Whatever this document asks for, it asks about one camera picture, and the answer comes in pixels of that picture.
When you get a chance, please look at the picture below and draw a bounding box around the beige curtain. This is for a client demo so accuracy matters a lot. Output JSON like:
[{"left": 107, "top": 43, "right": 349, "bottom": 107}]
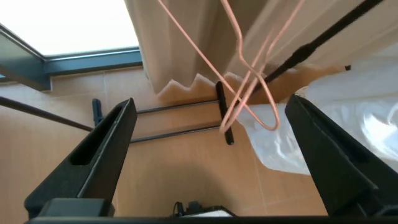
[{"left": 124, "top": 0, "right": 398, "bottom": 105}]

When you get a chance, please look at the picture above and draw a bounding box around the window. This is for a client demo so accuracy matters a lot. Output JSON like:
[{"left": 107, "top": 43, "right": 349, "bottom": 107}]
[{"left": 0, "top": 0, "right": 144, "bottom": 91}]

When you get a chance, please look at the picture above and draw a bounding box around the white printed t-shirt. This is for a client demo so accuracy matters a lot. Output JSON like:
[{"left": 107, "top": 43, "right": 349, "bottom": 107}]
[{"left": 238, "top": 42, "right": 398, "bottom": 175}]

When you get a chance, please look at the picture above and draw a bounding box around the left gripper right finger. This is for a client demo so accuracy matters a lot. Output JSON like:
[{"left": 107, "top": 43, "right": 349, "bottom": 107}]
[{"left": 284, "top": 94, "right": 398, "bottom": 217}]

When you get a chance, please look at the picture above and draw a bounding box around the black clothes rack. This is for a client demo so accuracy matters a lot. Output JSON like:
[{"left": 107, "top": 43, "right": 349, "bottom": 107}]
[{"left": 0, "top": 0, "right": 385, "bottom": 146}]

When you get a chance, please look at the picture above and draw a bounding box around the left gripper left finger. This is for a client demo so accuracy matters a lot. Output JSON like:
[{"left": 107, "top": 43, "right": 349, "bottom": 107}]
[{"left": 24, "top": 98, "right": 138, "bottom": 218}]

